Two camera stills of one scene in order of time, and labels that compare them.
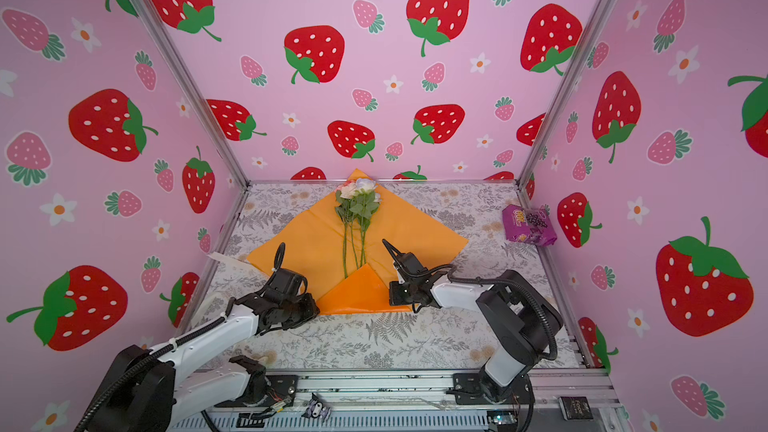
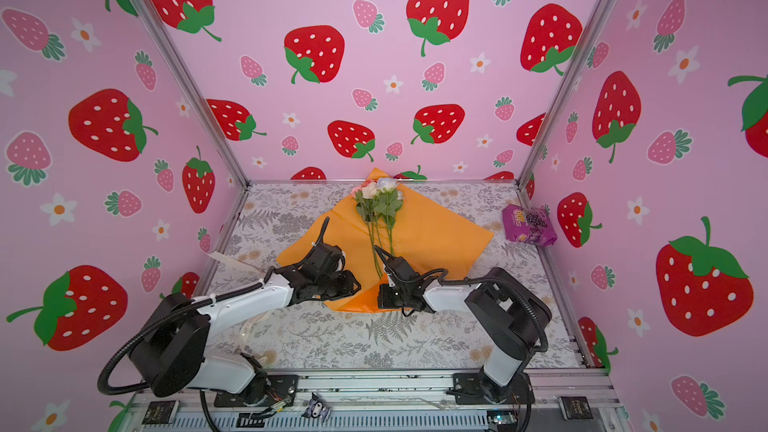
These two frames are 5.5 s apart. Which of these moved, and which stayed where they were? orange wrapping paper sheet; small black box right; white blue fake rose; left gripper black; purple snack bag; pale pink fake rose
Moved: pale pink fake rose; orange wrapping paper sheet; white blue fake rose; left gripper black
Stayed: small black box right; purple snack bag
